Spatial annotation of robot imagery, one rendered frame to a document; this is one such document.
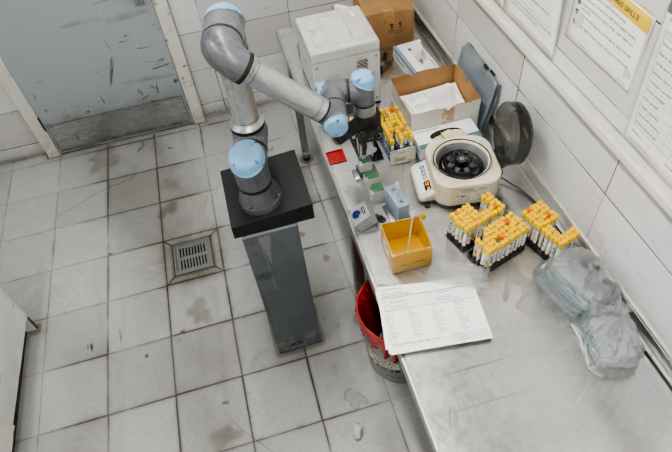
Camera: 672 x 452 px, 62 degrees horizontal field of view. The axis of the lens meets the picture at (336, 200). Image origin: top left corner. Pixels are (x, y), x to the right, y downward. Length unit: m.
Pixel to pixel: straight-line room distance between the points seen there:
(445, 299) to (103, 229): 2.22
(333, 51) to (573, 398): 1.41
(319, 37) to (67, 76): 1.84
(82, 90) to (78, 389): 1.74
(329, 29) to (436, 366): 1.34
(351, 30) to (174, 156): 1.76
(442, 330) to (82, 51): 2.62
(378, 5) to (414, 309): 1.47
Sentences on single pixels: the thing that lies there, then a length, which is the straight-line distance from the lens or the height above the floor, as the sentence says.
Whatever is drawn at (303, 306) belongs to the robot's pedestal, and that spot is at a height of 0.35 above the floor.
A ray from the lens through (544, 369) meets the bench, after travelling 1.71.
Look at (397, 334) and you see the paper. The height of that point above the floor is 0.89.
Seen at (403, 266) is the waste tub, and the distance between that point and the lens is 1.79.
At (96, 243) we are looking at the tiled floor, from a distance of 3.39.
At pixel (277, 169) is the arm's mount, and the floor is 0.95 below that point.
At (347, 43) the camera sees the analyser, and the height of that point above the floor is 1.17.
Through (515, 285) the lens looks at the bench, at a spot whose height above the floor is 0.88.
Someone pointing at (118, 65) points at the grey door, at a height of 0.54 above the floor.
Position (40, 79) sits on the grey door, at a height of 0.56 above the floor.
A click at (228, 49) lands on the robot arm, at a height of 1.55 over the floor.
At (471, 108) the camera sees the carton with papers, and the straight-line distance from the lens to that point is 2.21.
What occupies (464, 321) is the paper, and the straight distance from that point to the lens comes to 1.72.
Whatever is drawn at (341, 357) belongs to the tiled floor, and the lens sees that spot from 2.65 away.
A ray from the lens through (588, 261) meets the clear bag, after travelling 1.71.
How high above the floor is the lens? 2.38
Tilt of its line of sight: 48 degrees down
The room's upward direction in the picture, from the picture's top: 7 degrees counter-clockwise
